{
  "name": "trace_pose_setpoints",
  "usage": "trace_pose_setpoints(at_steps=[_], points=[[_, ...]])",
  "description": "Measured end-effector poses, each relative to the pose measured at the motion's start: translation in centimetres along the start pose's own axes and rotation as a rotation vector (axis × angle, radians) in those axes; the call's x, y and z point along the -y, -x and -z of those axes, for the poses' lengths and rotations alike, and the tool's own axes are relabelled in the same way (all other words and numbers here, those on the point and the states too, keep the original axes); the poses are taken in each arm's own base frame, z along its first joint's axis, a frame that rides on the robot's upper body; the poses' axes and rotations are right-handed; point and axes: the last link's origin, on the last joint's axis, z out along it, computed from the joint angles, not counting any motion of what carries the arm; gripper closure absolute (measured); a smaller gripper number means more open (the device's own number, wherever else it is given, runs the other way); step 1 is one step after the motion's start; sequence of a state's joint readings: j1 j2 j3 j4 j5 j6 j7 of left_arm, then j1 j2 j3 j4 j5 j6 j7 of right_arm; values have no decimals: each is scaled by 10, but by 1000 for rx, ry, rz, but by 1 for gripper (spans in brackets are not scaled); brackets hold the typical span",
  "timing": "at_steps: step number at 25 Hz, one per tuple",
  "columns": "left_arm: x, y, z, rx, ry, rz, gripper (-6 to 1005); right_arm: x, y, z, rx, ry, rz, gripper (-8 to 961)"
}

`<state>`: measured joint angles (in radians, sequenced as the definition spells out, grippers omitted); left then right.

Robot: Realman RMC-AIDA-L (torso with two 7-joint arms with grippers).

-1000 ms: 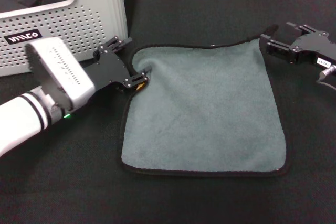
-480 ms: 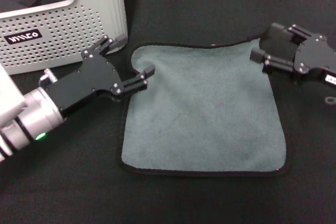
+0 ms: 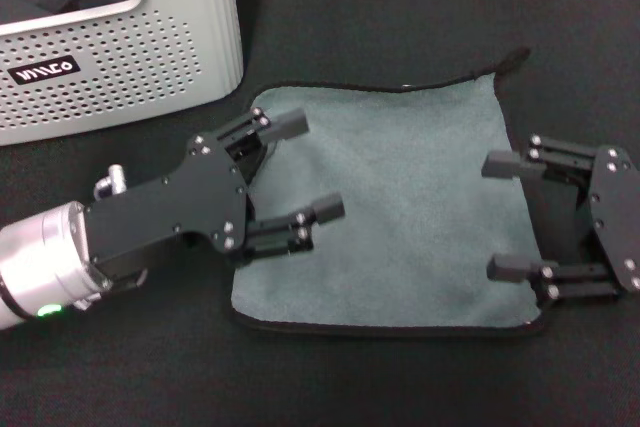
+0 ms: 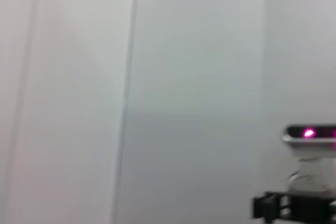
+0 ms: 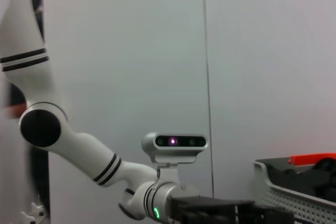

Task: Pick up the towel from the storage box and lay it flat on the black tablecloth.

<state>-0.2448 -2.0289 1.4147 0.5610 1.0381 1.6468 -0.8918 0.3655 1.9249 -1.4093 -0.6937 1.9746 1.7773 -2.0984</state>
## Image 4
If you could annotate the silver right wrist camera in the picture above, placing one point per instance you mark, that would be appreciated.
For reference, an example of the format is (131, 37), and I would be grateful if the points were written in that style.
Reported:
(299, 140)

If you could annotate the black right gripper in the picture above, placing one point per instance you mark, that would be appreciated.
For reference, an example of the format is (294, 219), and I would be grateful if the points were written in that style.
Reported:
(309, 208)

